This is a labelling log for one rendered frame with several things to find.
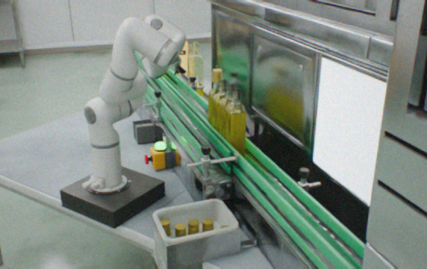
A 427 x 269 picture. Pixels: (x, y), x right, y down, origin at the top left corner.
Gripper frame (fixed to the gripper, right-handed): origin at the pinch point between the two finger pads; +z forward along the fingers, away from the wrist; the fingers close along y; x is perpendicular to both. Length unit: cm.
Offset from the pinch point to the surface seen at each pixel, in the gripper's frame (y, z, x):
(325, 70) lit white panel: -46, -77, -4
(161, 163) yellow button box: -20.5, -8.4, 36.3
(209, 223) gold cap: -44, -53, 46
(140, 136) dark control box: -5.6, 13.9, 30.0
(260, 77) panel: -34, -37, -6
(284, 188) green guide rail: -57, -58, 26
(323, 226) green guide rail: -67, -76, 32
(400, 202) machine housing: -51, -145, 33
